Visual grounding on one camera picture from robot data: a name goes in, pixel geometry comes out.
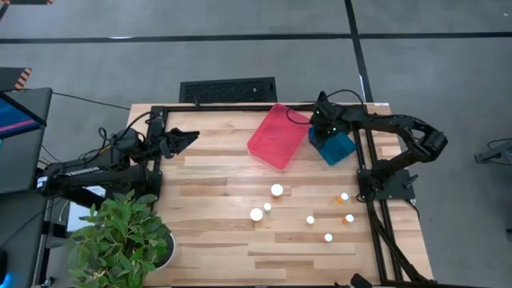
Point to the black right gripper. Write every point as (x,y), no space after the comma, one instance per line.
(330,118)

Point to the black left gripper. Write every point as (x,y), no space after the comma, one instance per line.
(166,144)

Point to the large white-capped medicine bottle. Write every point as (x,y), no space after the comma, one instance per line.
(277,190)
(256,214)

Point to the small white-capped medicine bottle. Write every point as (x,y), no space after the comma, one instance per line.
(310,219)
(267,206)

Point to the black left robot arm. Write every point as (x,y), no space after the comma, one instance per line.
(92,176)

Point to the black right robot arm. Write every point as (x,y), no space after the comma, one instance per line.
(400,122)

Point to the blue plastic bin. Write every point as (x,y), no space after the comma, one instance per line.
(336,150)

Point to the pink plastic bin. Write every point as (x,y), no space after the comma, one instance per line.
(276,136)

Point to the white plant pot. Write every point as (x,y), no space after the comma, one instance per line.
(172,250)

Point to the large leafy green plant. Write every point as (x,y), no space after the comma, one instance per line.
(120,236)

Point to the black stand foot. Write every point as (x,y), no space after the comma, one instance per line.
(494,154)

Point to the black orange striped board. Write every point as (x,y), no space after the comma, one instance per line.
(16,78)

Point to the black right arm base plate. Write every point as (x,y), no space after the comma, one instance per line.
(394,186)

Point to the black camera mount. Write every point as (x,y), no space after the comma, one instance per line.
(360,281)

